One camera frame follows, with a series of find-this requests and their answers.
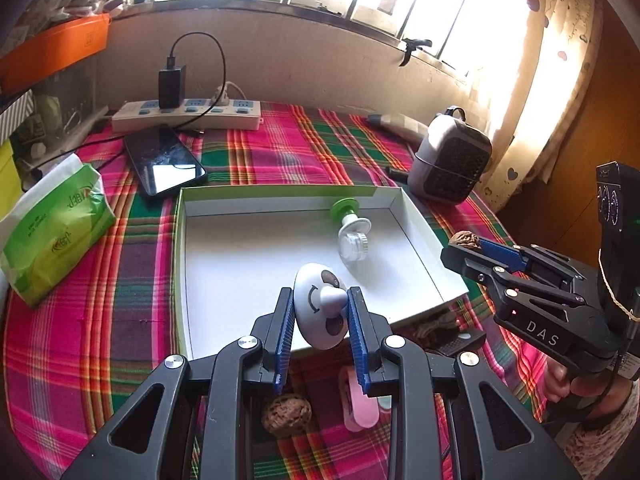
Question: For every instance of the brown walnut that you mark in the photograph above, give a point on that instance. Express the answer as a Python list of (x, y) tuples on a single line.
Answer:
[(465, 239), (287, 412)]

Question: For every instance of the white plug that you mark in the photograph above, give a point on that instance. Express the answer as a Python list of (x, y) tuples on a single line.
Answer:
[(220, 96)]

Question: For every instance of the yellow-green box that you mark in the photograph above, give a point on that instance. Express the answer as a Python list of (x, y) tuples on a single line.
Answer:
[(5, 170)]

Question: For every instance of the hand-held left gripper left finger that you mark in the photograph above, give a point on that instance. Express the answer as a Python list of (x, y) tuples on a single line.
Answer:
[(285, 330)]

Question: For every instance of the white round gadget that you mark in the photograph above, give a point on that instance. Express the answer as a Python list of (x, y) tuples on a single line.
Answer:
[(312, 305)]

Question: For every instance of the white power strip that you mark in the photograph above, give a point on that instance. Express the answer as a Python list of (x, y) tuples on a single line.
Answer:
[(200, 117)]

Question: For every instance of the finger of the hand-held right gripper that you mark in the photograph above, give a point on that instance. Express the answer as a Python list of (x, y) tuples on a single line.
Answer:
[(475, 265), (500, 252)]

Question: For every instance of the black window latch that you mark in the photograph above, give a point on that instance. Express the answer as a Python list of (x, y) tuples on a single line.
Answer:
[(412, 47)]

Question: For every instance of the green tissue pack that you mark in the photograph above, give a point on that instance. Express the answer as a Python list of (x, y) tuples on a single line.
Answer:
[(55, 230)]

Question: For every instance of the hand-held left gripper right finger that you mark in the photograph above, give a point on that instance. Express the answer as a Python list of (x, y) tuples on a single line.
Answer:
[(357, 340)]

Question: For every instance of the black smartphone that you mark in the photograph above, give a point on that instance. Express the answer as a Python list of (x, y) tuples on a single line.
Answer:
[(165, 165)]

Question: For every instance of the pink plastic clip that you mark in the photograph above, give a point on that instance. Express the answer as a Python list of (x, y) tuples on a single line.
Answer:
[(360, 412)]

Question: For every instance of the black charger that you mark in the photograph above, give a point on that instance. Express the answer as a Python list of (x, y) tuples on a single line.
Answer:
[(171, 87)]

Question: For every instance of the plaid tablecloth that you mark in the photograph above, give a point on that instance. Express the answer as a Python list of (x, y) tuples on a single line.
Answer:
[(100, 360)]

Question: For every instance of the person's right forearm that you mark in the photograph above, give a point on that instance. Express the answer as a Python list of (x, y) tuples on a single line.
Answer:
[(617, 435)]

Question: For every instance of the person's right hand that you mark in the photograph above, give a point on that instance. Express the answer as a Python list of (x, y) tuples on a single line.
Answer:
[(557, 385)]

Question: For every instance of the grey small heater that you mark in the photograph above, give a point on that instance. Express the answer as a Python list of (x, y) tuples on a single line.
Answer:
[(450, 160)]

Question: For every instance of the striped box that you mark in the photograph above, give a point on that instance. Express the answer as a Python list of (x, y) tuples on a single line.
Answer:
[(15, 115)]

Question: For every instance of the heart print curtain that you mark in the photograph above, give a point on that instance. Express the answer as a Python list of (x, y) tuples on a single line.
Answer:
[(550, 85)]

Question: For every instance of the orange box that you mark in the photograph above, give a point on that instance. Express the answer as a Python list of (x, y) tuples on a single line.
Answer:
[(50, 55)]

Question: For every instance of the white cardboard box green rim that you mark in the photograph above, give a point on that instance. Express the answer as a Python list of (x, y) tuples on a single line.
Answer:
[(240, 260)]

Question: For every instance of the clear glass tank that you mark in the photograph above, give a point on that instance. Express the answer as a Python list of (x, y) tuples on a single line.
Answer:
[(65, 90)]

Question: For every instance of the black bike light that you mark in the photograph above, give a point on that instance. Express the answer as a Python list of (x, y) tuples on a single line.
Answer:
[(462, 342)]

